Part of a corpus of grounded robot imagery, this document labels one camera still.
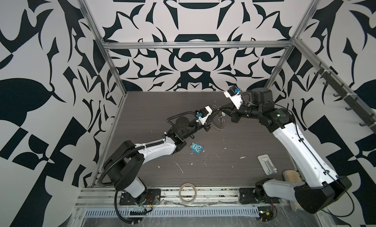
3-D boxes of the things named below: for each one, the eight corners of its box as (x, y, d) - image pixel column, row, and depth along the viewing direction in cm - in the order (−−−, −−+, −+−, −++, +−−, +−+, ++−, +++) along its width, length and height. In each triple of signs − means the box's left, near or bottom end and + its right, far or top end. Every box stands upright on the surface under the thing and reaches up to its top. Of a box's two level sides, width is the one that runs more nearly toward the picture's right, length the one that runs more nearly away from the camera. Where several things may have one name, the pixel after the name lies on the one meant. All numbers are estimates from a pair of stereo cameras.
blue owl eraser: (189, 148, 93) (189, 146, 91) (193, 142, 96) (193, 140, 94) (199, 154, 90) (199, 153, 89) (203, 148, 93) (203, 146, 91)
